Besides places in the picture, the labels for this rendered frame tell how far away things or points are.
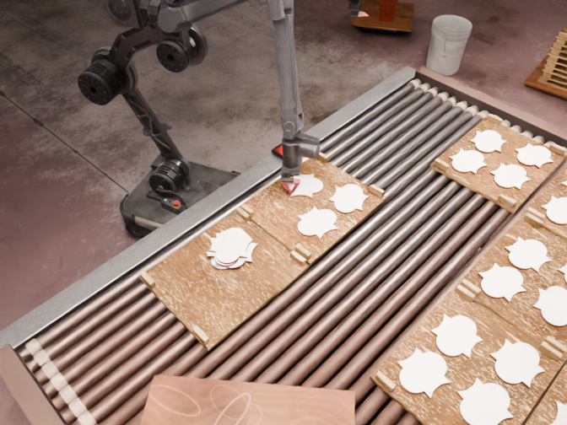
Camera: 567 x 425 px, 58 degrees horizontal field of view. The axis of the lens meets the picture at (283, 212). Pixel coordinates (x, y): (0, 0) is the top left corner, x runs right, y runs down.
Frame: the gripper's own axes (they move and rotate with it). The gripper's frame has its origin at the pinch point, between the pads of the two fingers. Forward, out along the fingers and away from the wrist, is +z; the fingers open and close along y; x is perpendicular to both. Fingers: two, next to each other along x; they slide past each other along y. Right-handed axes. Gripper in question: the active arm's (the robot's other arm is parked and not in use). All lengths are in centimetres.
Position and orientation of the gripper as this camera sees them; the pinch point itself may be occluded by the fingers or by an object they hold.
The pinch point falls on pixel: (292, 181)
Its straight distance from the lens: 186.6
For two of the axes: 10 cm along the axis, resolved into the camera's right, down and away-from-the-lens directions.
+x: -10.0, -0.3, 0.9
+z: 0.5, 6.8, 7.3
